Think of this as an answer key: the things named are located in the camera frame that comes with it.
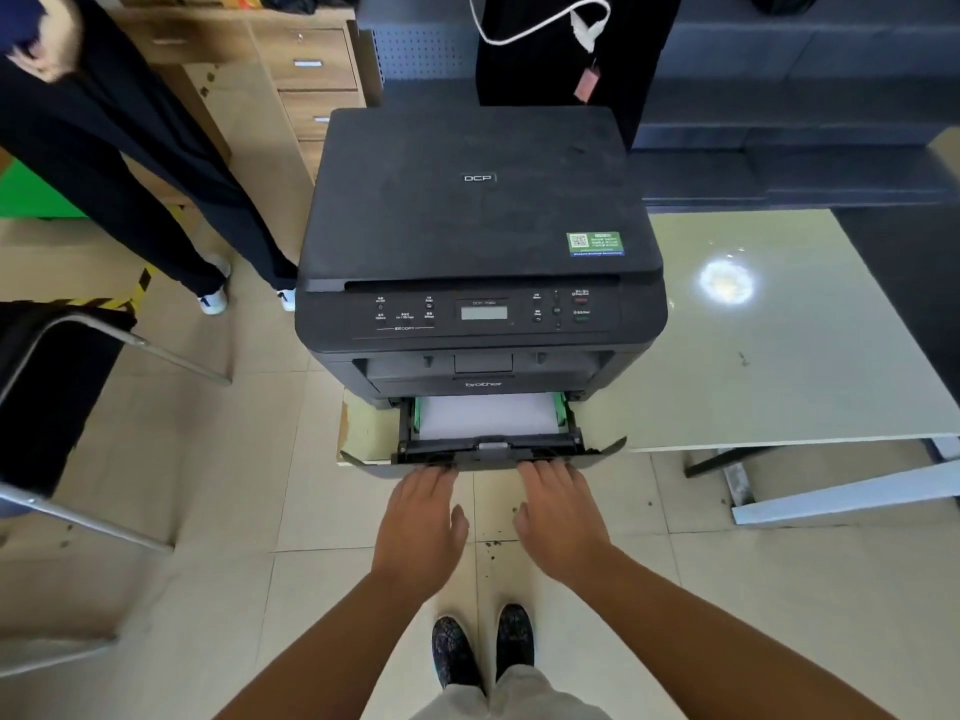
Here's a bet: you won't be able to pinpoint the person's right hand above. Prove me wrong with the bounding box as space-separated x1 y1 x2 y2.
513 460 618 590

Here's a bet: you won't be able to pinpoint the person's left hand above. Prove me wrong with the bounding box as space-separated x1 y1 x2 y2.
371 466 471 595

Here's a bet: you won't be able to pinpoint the black printer paper tray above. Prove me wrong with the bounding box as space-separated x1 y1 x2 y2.
341 393 628 481

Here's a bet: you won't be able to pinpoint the person's left forearm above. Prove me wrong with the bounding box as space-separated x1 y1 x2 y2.
213 568 451 720

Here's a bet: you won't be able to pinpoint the person's right forearm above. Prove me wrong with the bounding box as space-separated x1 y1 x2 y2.
571 548 895 720

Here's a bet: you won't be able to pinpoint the white paper stack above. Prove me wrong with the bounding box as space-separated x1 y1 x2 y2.
419 394 561 440

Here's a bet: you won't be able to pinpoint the dark patterned right shoe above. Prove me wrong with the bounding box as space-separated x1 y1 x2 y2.
495 603 536 685

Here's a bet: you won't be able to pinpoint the dark patterned shoe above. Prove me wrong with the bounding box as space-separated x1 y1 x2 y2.
431 616 486 692
495 603 536 685

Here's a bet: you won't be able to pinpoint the dark patterned left shoe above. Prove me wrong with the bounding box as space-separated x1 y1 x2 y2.
431 616 486 692

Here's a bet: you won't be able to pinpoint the brown cardboard sheet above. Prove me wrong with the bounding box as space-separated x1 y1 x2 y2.
335 389 400 469

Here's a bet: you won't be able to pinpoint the beige trousers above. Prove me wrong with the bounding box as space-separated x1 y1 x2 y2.
408 663 613 720

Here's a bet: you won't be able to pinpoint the black table leg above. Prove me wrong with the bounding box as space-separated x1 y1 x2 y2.
683 445 760 480

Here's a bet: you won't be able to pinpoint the green label sticker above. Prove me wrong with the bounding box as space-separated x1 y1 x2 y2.
565 230 627 258

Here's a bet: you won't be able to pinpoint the black multifunction printer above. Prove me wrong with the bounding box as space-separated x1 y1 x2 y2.
294 106 669 413

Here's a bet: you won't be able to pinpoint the white table leg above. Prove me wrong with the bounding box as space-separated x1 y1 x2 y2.
721 436 960 528

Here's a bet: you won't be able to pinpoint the yellow black hazard tape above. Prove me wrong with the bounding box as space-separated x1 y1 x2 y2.
0 265 156 316

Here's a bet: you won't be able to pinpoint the wooden drawer cabinet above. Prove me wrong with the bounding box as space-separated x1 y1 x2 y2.
249 19 370 185

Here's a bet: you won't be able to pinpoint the grey perforated metal panel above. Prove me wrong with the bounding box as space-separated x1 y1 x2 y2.
355 0 481 92

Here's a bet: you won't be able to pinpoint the dark grey sofa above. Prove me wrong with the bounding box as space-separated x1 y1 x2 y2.
628 0 960 212

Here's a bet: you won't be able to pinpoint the green board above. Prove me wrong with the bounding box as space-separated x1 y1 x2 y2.
0 155 89 221

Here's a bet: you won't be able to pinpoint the black chair with metal frame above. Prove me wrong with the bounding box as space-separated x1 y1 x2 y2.
0 301 234 556

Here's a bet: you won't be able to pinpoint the white cable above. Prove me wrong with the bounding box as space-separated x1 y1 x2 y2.
465 0 613 53

